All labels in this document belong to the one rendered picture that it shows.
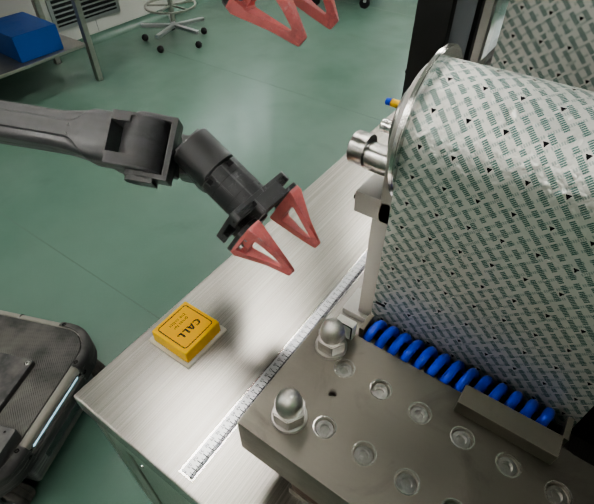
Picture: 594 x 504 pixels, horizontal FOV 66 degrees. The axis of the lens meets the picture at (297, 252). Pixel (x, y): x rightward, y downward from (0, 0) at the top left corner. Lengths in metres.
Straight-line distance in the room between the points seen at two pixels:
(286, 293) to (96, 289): 1.45
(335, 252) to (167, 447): 0.41
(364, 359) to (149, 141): 0.36
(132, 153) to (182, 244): 1.62
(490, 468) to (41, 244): 2.19
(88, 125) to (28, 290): 1.66
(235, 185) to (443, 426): 0.35
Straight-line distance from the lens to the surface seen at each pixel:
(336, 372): 0.52
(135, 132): 0.60
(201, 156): 0.58
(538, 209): 0.40
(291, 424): 0.47
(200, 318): 0.70
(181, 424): 0.65
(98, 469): 1.68
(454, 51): 0.46
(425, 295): 0.50
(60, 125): 0.64
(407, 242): 0.47
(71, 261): 2.28
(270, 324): 0.71
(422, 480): 0.48
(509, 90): 0.42
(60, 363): 1.62
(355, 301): 0.73
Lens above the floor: 1.47
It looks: 45 degrees down
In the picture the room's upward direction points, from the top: straight up
